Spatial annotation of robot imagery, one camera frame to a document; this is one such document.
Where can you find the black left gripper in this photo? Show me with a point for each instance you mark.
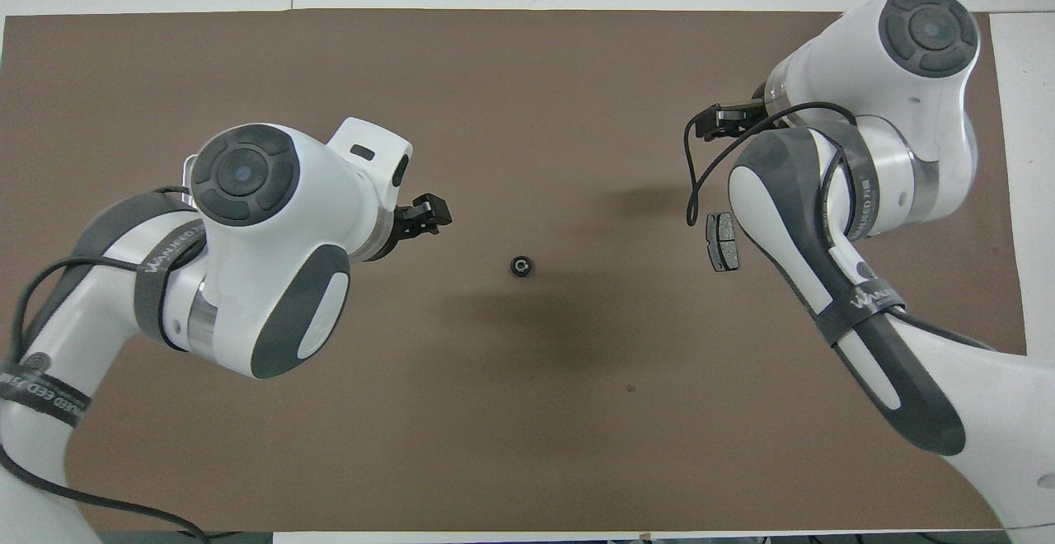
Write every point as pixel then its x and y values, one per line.
pixel 387 235

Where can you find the brown table mat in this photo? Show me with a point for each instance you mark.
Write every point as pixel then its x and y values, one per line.
pixel 536 412

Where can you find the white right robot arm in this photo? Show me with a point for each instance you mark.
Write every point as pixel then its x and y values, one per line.
pixel 890 157

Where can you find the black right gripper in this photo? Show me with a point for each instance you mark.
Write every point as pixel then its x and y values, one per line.
pixel 742 115

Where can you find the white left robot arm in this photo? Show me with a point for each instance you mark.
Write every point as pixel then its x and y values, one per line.
pixel 247 264

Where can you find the short dark brake pad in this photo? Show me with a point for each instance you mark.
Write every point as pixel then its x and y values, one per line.
pixel 723 241

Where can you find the silver metal tray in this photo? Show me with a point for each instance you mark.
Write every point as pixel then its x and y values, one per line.
pixel 187 173

